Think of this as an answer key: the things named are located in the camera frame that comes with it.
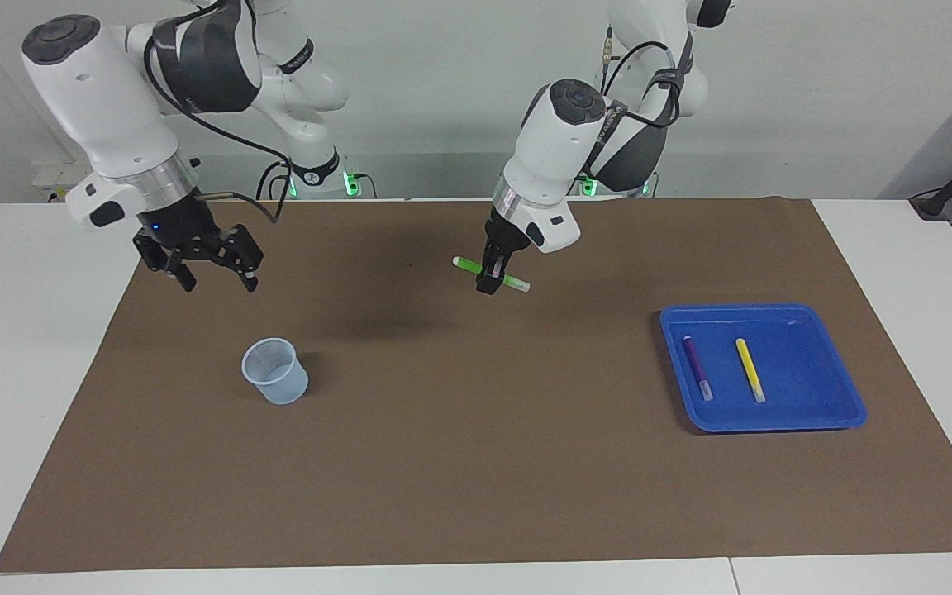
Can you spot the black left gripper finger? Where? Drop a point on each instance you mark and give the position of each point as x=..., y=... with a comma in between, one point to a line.
x=501, y=273
x=486, y=281

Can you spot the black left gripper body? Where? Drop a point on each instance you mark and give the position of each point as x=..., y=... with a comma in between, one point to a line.
x=502, y=240

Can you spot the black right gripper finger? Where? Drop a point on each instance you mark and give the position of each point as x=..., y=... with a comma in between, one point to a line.
x=185, y=278
x=249, y=278

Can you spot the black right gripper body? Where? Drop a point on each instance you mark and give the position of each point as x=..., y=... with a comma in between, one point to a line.
x=187, y=235

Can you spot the green pen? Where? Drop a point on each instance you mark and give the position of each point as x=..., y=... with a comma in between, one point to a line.
x=466, y=264

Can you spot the purple pen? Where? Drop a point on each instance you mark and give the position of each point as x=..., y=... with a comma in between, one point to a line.
x=697, y=368

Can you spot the yellow pen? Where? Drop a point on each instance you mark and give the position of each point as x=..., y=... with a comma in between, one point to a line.
x=750, y=370

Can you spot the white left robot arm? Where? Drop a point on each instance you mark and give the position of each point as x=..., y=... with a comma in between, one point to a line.
x=550, y=149

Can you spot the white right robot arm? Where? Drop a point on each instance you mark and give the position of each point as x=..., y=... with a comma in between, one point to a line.
x=104, y=99

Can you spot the blue plastic tray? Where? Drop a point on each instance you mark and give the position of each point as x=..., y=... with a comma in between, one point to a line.
x=806, y=372

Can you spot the clear plastic cup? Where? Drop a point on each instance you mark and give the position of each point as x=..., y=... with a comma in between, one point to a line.
x=278, y=380

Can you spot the brown table mat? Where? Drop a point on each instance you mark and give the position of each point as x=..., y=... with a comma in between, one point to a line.
x=476, y=454

